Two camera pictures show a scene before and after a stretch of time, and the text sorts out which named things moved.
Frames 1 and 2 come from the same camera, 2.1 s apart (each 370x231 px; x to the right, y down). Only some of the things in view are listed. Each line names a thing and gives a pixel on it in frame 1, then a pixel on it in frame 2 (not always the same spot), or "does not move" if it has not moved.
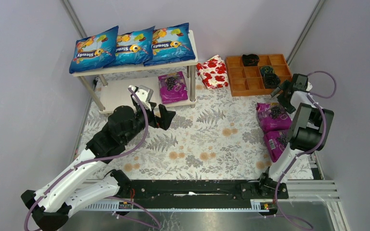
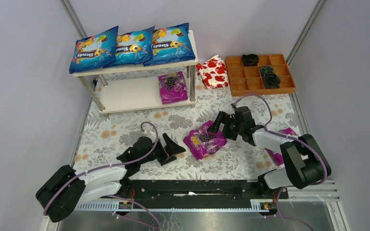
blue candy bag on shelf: [172, 44] does not move
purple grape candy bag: [173, 87] does not move
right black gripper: [288, 92] → [229, 124]
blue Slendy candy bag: [134, 48] does not move
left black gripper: [156, 117] → [163, 151]
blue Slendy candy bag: [95, 51] does not move
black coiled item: [250, 59] does not move
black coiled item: [271, 80] does not move
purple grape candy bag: [272, 118] → [202, 143]
